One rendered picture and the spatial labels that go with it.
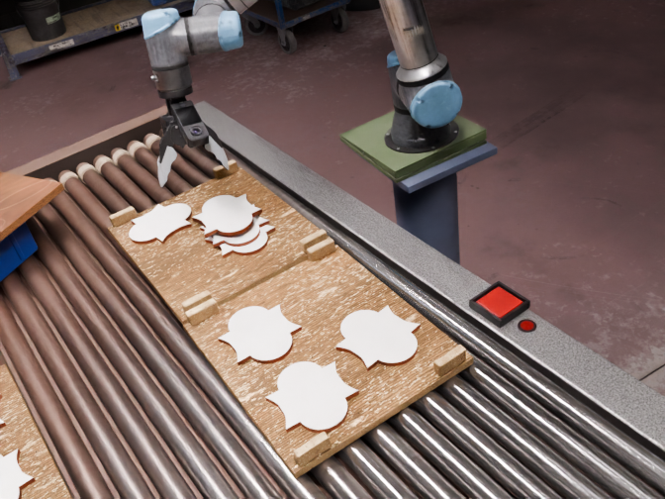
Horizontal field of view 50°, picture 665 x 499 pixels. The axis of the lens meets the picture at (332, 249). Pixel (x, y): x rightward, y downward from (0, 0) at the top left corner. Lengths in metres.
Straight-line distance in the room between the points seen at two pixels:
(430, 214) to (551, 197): 1.35
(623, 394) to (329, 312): 0.51
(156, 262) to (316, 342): 0.44
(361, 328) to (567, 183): 2.13
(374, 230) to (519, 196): 1.73
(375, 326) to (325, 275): 0.19
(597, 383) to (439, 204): 0.82
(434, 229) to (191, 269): 0.72
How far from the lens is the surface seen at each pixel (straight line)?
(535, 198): 3.18
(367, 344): 1.23
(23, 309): 1.60
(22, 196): 1.73
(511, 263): 2.83
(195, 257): 1.52
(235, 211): 1.55
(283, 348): 1.25
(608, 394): 1.21
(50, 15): 5.58
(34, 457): 1.28
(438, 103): 1.61
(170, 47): 1.50
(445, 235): 1.96
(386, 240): 1.49
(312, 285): 1.38
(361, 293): 1.34
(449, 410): 1.16
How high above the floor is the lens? 1.83
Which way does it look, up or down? 38 degrees down
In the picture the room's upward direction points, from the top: 10 degrees counter-clockwise
